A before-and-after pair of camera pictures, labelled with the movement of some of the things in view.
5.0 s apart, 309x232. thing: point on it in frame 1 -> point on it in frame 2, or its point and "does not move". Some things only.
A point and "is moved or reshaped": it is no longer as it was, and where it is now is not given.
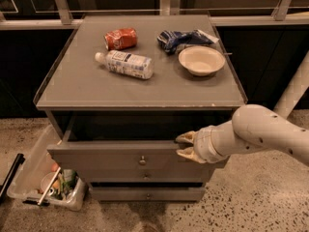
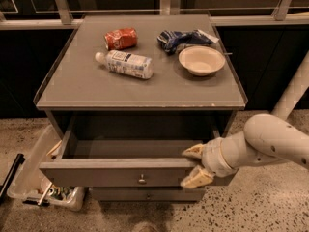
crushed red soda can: [121, 39] does not move
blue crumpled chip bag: [173, 41] does not move
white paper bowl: [202, 61] does not move
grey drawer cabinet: [120, 90] does not move
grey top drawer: [126, 156] is moved or reshaped
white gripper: [203, 144] -> [212, 157]
